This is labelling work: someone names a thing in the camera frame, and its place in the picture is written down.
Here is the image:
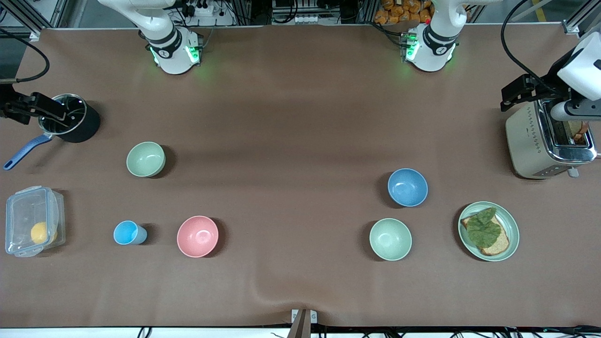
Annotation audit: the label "pale green bowl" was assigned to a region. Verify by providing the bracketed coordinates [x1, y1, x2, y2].
[369, 218, 413, 261]
[126, 141, 166, 178]

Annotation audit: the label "blue bowl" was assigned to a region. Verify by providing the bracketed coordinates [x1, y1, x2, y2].
[387, 168, 429, 207]

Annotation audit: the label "pink bowl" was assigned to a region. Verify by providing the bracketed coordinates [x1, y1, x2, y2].
[177, 215, 219, 258]

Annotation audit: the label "cream and chrome toaster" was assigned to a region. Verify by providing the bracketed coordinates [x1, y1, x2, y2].
[505, 98, 600, 180]

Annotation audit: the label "brown toast slice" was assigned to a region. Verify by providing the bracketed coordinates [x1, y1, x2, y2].
[563, 120, 590, 144]

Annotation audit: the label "clear plastic lidded container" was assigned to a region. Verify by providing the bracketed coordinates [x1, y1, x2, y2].
[5, 185, 66, 258]

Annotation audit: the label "yellow lemon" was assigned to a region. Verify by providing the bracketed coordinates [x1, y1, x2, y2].
[31, 221, 58, 245]

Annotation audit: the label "pale green plate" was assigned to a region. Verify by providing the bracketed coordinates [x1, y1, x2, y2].
[458, 201, 520, 262]

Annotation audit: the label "green lettuce leaf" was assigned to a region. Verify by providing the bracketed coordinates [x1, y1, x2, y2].
[466, 207, 502, 249]

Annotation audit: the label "light blue cup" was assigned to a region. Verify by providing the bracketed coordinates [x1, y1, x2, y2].
[113, 220, 148, 246]

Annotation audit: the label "orange snack bags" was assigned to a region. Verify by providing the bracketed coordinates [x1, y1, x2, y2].
[374, 0, 433, 25]

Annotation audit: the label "seeded bread slice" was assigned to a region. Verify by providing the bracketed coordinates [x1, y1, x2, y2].
[461, 214, 510, 257]

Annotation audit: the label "brown table cover mat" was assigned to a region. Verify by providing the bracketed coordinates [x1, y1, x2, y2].
[0, 24, 601, 328]

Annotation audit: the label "black pot with blue handle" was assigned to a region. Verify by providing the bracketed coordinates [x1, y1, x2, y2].
[3, 93, 101, 171]

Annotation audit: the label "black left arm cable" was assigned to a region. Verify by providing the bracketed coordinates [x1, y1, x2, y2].
[500, 0, 562, 97]

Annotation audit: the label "aluminium frame profile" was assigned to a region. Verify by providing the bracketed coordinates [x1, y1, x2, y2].
[0, 0, 64, 38]
[562, 0, 601, 37]

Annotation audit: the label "metal table edge bracket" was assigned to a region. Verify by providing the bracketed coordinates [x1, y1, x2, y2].
[291, 308, 318, 338]

